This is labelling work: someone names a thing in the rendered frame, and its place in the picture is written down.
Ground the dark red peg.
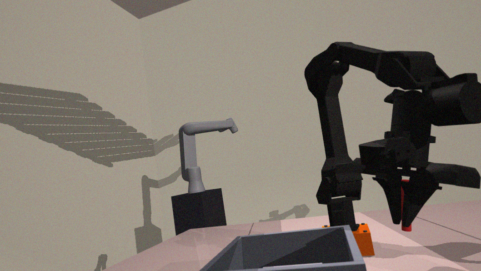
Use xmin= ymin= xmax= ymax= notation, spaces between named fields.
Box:
xmin=401 ymin=180 xmax=412 ymax=231

